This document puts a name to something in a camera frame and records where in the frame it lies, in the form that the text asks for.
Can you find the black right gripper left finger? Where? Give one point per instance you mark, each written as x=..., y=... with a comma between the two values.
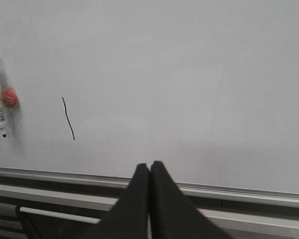
x=128, y=217

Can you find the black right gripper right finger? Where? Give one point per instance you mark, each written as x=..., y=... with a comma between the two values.
x=172, y=215

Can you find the red round magnet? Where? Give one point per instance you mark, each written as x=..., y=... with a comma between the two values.
x=9, y=98

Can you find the white whiteboard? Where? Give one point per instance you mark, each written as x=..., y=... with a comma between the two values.
x=208, y=87

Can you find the dark grey panel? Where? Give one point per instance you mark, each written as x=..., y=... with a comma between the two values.
x=51, y=227

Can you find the black drawn line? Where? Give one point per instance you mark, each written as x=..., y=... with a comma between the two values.
x=67, y=117

